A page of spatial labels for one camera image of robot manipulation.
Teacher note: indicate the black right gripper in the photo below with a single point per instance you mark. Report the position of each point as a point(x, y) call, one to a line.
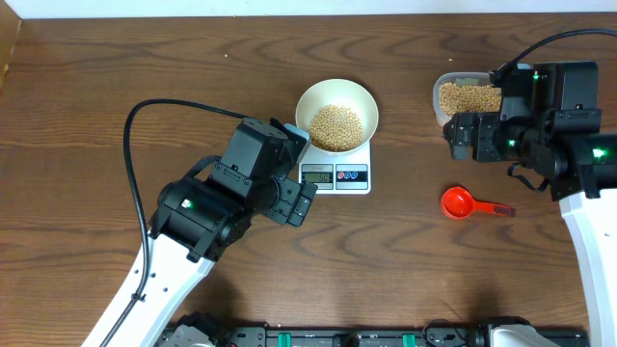
point(485, 124)

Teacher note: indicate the white digital kitchen scale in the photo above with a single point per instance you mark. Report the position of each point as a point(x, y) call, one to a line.
point(338, 173)

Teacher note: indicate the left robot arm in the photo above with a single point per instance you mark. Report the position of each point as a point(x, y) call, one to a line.
point(197, 218)

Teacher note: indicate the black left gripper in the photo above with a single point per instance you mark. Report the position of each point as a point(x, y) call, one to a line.
point(294, 201)

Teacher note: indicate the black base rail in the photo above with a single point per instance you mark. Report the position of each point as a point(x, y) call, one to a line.
point(200, 329)

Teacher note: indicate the clear plastic container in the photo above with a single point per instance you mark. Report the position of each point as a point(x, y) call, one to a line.
point(436, 96)

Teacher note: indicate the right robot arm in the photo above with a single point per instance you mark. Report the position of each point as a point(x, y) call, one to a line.
point(549, 121)

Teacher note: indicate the red plastic measuring scoop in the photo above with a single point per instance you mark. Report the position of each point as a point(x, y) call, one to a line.
point(457, 203)

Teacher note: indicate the cream ceramic bowl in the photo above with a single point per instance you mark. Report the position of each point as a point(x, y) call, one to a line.
point(340, 115)

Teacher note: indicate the pile of soybeans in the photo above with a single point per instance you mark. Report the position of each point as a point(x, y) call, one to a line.
point(341, 115)

